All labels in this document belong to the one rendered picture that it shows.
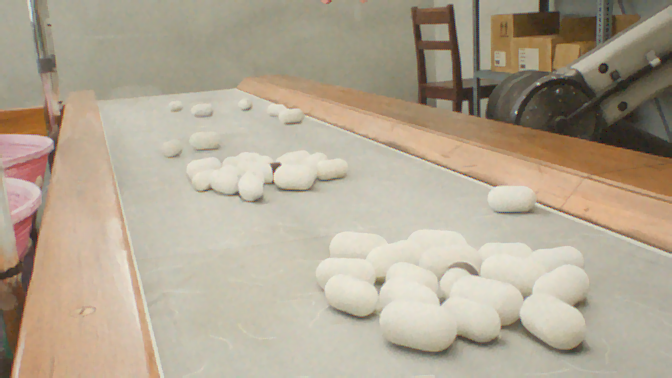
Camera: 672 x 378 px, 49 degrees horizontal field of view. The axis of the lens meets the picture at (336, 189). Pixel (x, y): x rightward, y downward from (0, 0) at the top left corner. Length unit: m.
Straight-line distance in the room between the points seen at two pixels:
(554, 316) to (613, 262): 0.13
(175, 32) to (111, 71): 0.49
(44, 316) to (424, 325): 0.17
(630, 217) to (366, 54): 4.94
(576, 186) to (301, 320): 0.26
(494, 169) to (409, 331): 0.34
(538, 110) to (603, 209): 0.50
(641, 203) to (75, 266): 0.35
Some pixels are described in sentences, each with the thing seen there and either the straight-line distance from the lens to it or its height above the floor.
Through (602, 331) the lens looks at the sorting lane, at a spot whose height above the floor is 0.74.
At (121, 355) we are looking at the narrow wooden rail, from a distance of 0.31.
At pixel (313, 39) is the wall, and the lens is 5.31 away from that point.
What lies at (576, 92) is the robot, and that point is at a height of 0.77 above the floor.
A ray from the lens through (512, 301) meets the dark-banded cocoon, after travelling 0.36.
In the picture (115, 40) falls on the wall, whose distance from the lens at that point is 5.15.
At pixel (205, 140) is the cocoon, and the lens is 0.90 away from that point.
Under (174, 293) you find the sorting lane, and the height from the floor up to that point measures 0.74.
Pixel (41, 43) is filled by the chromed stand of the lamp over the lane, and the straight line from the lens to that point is 1.22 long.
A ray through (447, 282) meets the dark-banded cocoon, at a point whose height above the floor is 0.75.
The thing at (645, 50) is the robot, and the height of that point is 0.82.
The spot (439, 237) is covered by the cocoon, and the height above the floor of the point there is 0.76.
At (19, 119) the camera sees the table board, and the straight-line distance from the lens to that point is 1.69.
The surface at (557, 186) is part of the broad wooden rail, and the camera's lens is 0.58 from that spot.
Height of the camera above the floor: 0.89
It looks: 13 degrees down
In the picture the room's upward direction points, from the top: 3 degrees counter-clockwise
